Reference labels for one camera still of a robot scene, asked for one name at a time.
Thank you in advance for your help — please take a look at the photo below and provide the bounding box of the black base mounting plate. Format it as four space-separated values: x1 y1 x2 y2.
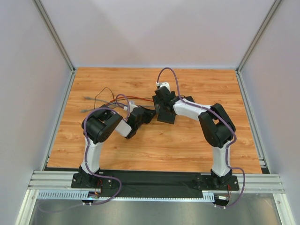
71 169 240 198

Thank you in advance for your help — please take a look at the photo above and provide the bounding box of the black power cable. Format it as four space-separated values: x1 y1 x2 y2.
93 87 155 110

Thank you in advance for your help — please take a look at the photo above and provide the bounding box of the left aluminium frame post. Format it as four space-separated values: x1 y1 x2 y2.
32 0 75 73

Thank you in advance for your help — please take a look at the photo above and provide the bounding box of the right aluminium frame post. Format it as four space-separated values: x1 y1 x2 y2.
236 0 283 74

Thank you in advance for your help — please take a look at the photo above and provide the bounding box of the front aluminium rail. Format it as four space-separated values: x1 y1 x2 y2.
28 171 285 194

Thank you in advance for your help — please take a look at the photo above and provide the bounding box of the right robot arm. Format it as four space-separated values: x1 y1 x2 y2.
153 84 236 186

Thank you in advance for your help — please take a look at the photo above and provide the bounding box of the black power adapter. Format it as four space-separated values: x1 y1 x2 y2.
184 96 195 103

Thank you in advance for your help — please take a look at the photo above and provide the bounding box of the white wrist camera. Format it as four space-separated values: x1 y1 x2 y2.
123 101 138 113
156 82 170 89

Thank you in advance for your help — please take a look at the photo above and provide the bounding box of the aluminium frame post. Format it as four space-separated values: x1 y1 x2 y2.
236 0 283 74
32 0 75 73

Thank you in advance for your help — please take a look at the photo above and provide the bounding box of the black network switch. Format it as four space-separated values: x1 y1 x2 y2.
157 106 176 124

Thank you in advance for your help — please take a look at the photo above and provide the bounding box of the red ethernet cable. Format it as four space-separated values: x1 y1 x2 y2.
106 95 155 105

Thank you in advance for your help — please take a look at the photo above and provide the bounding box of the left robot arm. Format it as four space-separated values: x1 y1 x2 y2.
71 106 156 188

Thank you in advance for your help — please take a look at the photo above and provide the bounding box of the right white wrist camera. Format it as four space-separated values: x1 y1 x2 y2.
156 82 170 89

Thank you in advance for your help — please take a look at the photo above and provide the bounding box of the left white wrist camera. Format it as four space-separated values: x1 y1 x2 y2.
123 101 138 113

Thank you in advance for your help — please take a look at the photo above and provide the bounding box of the slotted cable duct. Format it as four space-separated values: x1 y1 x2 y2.
37 190 229 203

